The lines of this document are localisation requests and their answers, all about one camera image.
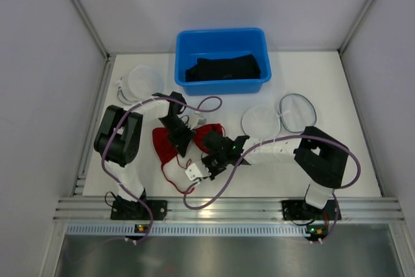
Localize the red bra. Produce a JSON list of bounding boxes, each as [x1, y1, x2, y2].
[[152, 123, 228, 195]]

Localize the white mesh laundry bag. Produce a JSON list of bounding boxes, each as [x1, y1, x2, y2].
[[116, 65, 164, 105], [241, 93, 317, 139]]

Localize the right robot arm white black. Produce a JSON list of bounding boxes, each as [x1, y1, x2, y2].
[[196, 126, 352, 219]]

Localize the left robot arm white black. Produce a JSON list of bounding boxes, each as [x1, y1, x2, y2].
[[93, 92, 195, 221]]

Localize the blue plastic bin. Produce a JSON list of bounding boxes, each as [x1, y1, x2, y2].
[[174, 28, 272, 95]]

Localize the black garment in bin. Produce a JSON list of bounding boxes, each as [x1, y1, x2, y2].
[[185, 54, 261, 82]]

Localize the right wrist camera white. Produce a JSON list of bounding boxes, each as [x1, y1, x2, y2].
[[185, 162, 210, 182]]

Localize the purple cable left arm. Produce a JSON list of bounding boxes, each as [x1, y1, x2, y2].
[[101, 95, 223, 244]]

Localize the slotted cable duct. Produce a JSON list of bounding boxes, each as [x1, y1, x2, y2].
[[66, 223, 325, 237]]

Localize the aluminium mounting rail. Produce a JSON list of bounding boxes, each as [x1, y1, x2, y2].
[[53, 197, 405, 224]]

